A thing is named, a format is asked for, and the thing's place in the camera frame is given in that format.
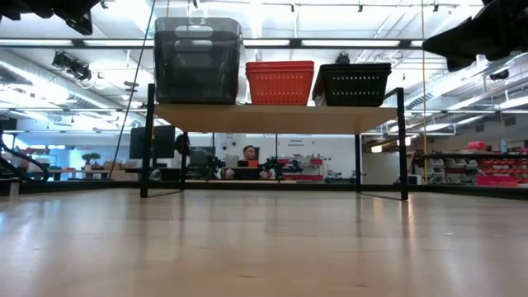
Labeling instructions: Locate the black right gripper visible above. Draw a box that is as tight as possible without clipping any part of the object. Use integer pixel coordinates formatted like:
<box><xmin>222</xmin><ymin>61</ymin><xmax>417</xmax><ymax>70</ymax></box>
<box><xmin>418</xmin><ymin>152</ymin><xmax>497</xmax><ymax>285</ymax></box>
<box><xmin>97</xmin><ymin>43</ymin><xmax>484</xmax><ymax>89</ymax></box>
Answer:
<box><xmin>422</xmin><ymin>0</ymin><xmax>528</xmax><ymax>72</ymax></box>

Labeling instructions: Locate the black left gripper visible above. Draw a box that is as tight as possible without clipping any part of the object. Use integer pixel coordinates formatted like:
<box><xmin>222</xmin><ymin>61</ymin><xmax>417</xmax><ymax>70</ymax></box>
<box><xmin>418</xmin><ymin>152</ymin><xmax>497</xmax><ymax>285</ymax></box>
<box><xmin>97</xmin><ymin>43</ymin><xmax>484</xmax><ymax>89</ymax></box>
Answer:
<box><xmin>0</xmin><ymin>0</ymin><xmax>102</xmax><ymax>36</ymax></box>

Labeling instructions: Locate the black perforated plastic basket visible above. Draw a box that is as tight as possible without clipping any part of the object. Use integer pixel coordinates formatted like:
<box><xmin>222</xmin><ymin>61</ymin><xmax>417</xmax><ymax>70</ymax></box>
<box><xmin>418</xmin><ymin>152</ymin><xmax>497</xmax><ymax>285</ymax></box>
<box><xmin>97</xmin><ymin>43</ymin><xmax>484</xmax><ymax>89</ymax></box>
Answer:
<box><xmin>311</xmin><ymin>67</ymin><xmax>392</xmax><ymax>108</ymax></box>

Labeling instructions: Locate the orange perforated plastic basket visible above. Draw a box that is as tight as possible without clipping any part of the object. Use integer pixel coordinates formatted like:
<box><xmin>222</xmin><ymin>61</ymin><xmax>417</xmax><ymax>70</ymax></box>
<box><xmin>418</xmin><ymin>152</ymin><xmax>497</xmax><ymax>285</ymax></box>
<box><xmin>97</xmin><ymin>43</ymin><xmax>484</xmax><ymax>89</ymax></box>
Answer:
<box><xmin>246</xmin><ymin>68</ymin><xmax>315</xmax><ymax>106</ymax></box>

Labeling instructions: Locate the red and white parts shelf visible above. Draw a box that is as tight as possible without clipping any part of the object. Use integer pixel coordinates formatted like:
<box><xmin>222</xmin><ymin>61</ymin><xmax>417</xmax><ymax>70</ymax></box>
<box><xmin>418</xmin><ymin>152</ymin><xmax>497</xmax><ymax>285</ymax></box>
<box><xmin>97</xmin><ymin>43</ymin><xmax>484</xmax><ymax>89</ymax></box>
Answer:
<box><xmin>276</xmin><ymin>154</ymin><xmax>326</xmax><ymax>182</ymax></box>

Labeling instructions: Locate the red storage bin rack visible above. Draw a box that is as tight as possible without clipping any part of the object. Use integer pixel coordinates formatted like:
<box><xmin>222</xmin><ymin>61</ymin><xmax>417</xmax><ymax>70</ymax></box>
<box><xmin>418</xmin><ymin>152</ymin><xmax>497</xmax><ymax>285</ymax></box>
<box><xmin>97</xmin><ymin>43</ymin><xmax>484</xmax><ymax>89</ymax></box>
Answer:
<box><xmin>474</xmin><ymin>140</ymin><xmax>528</xmax><ymax>187</ymax></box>

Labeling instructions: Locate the small green potted plant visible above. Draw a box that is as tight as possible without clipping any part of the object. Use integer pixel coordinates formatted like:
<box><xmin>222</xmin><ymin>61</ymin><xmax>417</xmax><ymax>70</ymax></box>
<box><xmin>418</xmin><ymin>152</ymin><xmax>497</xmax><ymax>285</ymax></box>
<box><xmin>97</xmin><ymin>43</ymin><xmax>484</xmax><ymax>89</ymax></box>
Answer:
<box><xmin>80</xmin><ymin>151</ymin><xmax>102</xmax><ymax>167</ymax></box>

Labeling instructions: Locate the black computer monitor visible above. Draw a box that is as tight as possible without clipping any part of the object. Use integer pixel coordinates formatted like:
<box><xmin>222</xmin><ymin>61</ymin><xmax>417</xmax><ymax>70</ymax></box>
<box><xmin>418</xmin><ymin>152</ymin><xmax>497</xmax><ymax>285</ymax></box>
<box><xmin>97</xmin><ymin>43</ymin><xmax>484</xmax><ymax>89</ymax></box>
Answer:
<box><xmin>129</xmin><ymin>125</ymin><xmax>177</xmax><ymax>161</ymax></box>

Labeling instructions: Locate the person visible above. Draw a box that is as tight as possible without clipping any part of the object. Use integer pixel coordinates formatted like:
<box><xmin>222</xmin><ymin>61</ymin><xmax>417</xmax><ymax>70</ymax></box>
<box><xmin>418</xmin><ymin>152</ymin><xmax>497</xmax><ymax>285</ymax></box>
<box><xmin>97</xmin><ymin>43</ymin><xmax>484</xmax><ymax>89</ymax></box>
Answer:
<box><xmin>224</xmin><ymin>144</ymin><xmax>274</xmax><ymax>181</ymax></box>
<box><xmin>172</xmin><ymin>134</ymin><xmax>191</xmax><ymax>170</ymax></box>

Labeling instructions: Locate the black ceiling camera cluster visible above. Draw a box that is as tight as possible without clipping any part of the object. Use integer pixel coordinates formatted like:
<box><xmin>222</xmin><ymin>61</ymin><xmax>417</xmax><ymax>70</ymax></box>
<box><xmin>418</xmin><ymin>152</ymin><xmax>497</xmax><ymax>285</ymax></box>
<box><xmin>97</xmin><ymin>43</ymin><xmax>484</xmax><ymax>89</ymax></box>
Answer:
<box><xmin>51</xmin><ymin>51</ymin><xmax>92</xmax><ymax>83</ymax></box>

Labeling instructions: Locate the thin black hanging cable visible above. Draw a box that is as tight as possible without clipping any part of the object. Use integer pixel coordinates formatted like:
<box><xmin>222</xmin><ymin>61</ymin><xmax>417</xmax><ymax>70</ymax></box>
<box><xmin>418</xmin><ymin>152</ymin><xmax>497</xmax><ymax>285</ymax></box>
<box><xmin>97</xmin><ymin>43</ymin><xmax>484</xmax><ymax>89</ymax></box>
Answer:
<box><xmin>107</xmin><ymin>0</ymin><xmax>157</xmax><ymax>179</ymax></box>

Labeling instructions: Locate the thick black cable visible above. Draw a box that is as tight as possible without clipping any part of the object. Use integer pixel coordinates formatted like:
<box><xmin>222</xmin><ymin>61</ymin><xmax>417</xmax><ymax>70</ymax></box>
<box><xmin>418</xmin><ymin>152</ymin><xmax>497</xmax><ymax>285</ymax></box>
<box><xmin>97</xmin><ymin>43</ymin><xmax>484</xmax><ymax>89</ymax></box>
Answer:
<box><xmin>0</xmin><ymin>119</ymin><xmax>51</xmax><ymax>183</ymax></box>

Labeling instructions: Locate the black aluminium rig frame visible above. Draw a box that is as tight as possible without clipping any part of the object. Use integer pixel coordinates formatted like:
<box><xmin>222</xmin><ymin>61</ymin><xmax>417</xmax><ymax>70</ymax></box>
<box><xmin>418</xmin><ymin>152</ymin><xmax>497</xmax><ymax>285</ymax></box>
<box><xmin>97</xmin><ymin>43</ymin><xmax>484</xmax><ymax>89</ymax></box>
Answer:
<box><xmin>0</xmin><ymin>37</ymin><xmax>528</xmax><ymax>202</ymax></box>

